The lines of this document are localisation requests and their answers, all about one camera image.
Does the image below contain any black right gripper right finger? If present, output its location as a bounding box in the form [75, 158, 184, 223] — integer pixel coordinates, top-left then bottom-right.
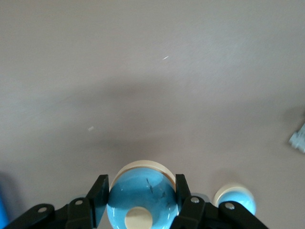
[170, 174, 270, 229]

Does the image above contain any blue dome call bell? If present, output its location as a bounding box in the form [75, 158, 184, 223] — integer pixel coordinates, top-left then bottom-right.
[106, 159, 180, 229]
[213, 182, 257, 217]

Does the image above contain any white circuit breaker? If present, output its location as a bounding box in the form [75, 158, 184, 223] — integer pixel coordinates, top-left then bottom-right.
[288, 124, 305, 153]

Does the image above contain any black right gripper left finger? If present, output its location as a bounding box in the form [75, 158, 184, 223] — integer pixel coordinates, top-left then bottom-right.
[0, 174, 110, 229]

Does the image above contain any blue plastic tray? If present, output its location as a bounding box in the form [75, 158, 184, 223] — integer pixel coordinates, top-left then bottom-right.
[0, 188, 8, 229]

